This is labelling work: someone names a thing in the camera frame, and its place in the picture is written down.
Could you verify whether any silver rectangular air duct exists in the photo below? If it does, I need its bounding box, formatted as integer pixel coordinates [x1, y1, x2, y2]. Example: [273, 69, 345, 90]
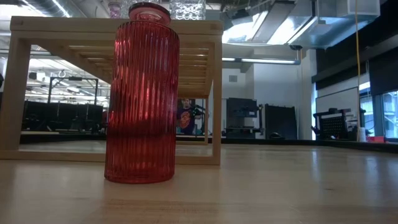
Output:
[221, 0, 381, 50]

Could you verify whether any pink round glass vase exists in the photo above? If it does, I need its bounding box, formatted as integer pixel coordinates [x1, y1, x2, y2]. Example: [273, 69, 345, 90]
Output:
[108, 1, 123, 19]

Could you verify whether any black pegboard cart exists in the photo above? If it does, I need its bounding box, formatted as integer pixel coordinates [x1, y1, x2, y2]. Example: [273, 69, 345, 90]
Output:
[312, 107, 367, 141]

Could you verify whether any black upright panel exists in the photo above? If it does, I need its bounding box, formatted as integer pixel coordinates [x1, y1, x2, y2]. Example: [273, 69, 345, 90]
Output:
[264, 104, 299, 140]

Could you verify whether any black workbench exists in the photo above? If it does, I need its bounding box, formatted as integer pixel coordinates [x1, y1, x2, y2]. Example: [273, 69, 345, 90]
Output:
[21, 100, 105, 132]

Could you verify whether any black aluminium table frame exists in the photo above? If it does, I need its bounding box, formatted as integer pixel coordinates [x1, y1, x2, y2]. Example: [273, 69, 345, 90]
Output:
[19, 133, 398, 154]

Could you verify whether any fluorescent light tube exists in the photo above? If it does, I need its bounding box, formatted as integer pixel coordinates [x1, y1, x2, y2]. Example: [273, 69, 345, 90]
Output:
[221, 57, 302, 65]

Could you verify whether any person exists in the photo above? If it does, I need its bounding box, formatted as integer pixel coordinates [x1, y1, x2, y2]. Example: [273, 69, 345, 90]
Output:
[176, 98, 201, 136]

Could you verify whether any black equipment cabinet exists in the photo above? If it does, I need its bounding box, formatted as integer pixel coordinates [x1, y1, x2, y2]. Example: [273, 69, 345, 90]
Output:
[226, 97, 264, 139]

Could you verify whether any black gantry frame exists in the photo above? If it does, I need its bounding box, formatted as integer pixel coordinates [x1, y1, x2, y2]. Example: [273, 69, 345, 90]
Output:
[47, 76, 99, 105]

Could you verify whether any tall red ribbed vase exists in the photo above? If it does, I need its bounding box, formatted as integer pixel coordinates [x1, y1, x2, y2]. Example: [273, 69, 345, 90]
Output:
[104, 2, 180, 184]

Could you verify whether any wooden slatted shelf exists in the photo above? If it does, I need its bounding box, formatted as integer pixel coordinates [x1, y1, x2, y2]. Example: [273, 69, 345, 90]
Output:
[0, 16, 224, 166]

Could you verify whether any round silver ceiling duct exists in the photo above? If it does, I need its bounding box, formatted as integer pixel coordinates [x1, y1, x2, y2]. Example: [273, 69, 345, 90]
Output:
[26, 0, 109, 18]

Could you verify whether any clear square diamond-cut vase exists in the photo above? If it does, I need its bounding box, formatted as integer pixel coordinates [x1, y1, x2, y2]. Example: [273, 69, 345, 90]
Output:
[169, 0, 206, 21]

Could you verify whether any whiteboard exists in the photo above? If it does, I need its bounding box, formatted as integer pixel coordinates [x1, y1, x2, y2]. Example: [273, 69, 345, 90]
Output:
[315, 86, 361, 138]

